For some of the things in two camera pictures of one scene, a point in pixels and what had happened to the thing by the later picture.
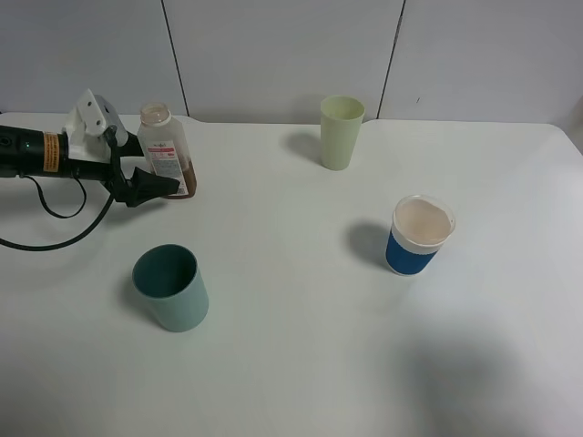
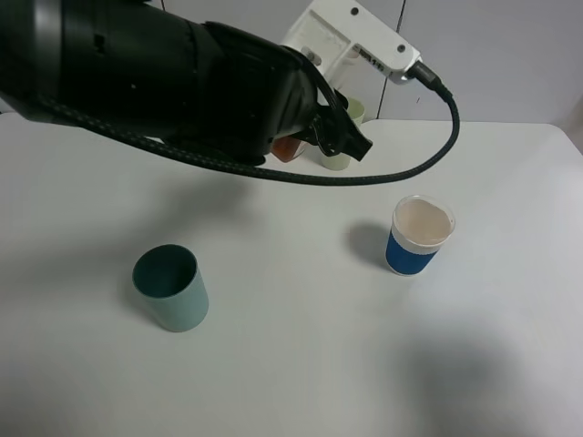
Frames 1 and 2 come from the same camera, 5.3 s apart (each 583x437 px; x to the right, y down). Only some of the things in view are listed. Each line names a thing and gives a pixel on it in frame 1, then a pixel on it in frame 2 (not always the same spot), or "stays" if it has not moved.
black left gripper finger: [144, 186] -> [335, 133]
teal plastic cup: [168, 276] stays
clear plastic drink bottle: [167, 148] -> [287, 148]
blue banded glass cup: [420, 227] stays
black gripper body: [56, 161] -> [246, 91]
